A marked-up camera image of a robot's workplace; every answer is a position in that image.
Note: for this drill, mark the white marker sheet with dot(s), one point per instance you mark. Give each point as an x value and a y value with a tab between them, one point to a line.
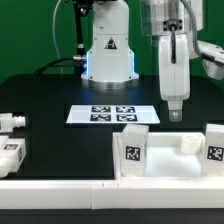
112	114

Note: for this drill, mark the white square table top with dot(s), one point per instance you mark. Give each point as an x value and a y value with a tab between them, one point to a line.
169	155

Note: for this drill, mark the black camera pole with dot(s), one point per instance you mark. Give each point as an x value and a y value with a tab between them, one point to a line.
81	9

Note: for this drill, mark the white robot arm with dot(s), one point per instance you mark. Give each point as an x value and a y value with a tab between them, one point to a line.
169	23

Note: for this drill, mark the white front obstacle rail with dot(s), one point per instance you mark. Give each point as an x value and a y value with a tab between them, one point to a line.
205	193

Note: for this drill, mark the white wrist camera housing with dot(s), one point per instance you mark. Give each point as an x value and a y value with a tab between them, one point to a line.
213	60

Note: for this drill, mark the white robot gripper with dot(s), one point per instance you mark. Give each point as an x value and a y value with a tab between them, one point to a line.
174	79

